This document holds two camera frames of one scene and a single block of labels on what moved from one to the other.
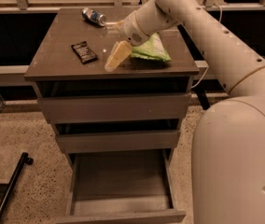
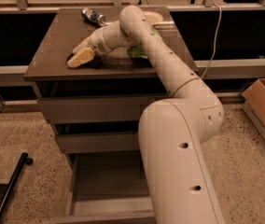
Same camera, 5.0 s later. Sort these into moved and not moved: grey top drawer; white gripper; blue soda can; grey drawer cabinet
Moved: white gripper
Not moved: grey drawer cabinet; grey top drawer; blue soda can
